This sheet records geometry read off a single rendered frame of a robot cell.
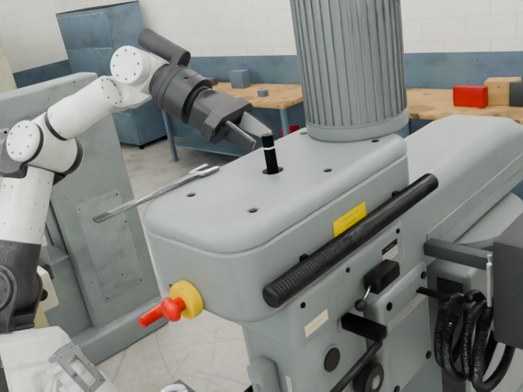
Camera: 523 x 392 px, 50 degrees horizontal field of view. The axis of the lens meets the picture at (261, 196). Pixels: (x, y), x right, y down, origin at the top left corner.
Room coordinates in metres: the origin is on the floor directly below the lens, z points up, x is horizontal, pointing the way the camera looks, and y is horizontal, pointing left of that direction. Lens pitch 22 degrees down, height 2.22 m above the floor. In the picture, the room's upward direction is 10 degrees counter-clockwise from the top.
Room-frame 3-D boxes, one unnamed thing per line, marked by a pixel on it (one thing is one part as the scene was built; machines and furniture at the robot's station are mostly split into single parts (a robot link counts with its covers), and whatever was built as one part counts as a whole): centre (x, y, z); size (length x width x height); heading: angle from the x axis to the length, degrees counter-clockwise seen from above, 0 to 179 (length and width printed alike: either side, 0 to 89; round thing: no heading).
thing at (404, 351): (1.05, -0.17, 1.47); 0.24 x 0.19 x 0.26; 42
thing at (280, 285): (0.83, -0.15, 1.79); 0.45 x 0.04 x 0.04; 132
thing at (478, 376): (0.95, -0.36, 1.45); 0.18 x 0.16 x 0.21; 132
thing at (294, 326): (0.94, -0.06, 1.68); 0.34 x 0.24 x 0.10; 132
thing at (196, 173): (0.90, 0.17, 1.89); 0.24 x 0.04 x 0.01; 131
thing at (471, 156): (1.25, -0.40, 1.66); 0.80 x 0.23 x 0.20; 132
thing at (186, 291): (0.76, 0.14, 1.76); 0.06 x 0.02 x 0.06; 42
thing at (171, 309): (0.75, 0.16, 1.76); 0.04 x 0.03 x 0.04; 42
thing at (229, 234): (0.93, -0.04, 1.81); 0.47 x 0.26 x 0.16; 132
